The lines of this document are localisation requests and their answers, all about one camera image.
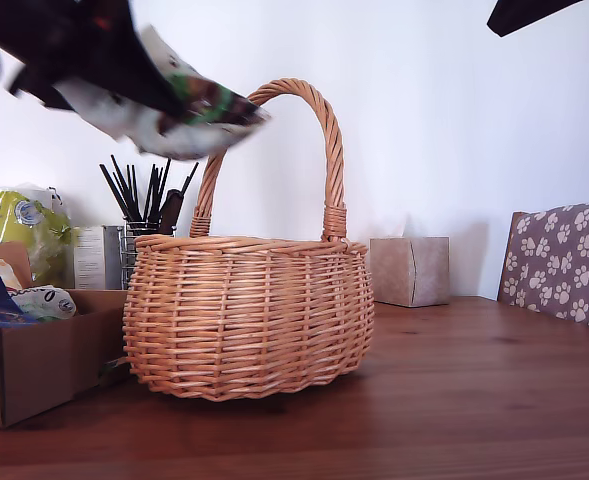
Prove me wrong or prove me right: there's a beige tissue box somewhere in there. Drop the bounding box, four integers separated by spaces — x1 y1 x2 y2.
369 236 451 308

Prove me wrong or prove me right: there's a brown cardboard box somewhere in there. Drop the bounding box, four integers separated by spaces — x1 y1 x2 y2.
0 241 131 430

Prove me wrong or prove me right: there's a thin black stick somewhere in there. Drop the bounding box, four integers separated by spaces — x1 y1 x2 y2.
125 163 141 224
109 154 139 224
131 164 143 224
149 166 165 224
152 157 174 224
142 162 157 224
99 163 132 224
177 160 200 199

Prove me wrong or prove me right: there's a yellow green plastic packet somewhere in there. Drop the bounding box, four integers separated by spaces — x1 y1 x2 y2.
0 183 74 290

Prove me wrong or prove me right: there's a silver metal plate stand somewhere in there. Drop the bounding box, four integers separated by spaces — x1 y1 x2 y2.
102 224 127 291

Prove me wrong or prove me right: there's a white printed paper card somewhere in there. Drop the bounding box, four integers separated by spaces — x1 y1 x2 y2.
72 225 107 291

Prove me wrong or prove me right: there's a purple paw print cloth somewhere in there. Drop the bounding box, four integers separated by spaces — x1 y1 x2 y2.
499 200 589 332

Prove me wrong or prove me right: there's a dark brown wooden handle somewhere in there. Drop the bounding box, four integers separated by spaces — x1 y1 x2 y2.
159 189 184 236

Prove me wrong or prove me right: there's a wire utensil holder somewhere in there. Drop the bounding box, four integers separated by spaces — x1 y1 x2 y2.
122 219 177 291

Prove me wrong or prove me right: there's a woven wicker basket with handle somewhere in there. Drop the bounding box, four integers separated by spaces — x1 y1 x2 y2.
122 77 376 403

